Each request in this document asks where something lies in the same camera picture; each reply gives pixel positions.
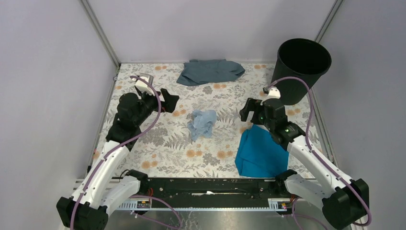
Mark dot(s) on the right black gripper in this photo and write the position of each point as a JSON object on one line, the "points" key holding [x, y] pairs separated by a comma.
{"points": [[251, 105]]}

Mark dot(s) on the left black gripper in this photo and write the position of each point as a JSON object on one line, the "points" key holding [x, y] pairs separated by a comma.
{"points": [[170, 101]]}

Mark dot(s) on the light blue plastic trash bag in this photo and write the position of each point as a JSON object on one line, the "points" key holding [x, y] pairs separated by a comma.
{"points": [[202, 124]]}

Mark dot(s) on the black plastic trash bin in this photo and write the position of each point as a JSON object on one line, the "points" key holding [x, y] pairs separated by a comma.
{"points": [[302, 58]]}

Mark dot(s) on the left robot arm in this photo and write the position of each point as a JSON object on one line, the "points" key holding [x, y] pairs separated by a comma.
{"points": [[90, 206]]}

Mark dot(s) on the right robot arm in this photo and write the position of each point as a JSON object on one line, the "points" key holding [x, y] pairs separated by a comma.
{"points": [[342, 200]]}

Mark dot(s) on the grey-blue crumpled cloth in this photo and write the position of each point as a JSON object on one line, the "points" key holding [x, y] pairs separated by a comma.
{"points": [[199, 72]]}

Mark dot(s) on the floral patterned table mat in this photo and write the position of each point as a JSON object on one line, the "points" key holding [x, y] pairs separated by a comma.
{"points": [[167, 150]]}

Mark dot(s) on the bright blue folded cloth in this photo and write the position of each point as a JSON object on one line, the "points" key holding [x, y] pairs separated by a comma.
{"points": [[258, 156]]}

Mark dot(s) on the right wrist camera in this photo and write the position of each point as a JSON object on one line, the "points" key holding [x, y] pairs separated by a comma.
{"points": [[272, 92]]}

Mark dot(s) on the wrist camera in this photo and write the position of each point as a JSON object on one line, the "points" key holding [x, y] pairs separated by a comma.
{"points": [[272, 92], [143, 84]]}

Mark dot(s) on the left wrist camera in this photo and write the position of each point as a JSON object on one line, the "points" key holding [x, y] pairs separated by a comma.
{"points": [[143, 84]]}

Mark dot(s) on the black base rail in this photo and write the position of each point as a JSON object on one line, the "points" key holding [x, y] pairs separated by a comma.
{"points": [[214, 193]]}

